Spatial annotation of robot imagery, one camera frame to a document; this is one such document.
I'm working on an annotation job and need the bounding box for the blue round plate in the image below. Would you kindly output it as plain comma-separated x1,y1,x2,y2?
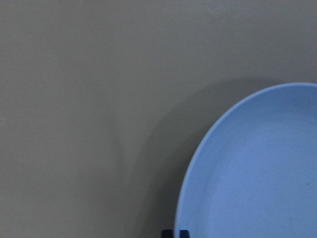
174,83,317,238

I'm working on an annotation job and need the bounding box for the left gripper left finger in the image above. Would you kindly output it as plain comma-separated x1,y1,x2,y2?
161,230,173,238

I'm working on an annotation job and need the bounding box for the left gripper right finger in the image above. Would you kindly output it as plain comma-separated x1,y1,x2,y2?
179,230,189,238

